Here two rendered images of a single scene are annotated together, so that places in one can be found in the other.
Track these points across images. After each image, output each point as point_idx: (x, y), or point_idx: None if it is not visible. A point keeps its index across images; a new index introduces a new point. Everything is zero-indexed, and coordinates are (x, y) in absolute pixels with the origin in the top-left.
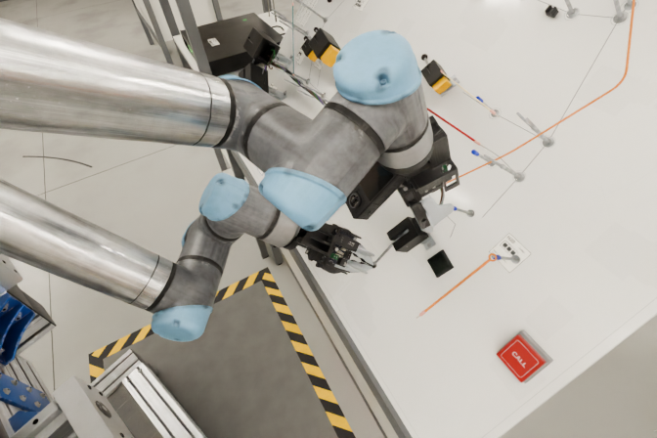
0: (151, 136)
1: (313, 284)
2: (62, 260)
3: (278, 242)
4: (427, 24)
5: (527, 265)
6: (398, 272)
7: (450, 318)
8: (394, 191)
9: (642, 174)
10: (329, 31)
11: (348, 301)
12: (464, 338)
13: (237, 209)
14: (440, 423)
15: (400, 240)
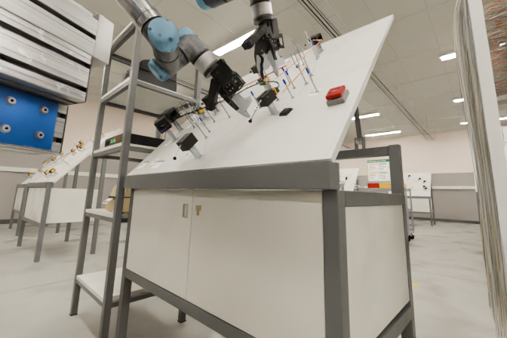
0: None
1: (204, 170)
2: None
3: (207, 59)
4: (255, 89)
5: (322, 90)
6: (264, 128)
7: (299, 118)
8: (262, 35)
9: (342, 62)
10: (207, 113)
11: (234, 157)
12: (309, 116)
13: (194, 34)
14: (314, 142)
15: (264, 94)
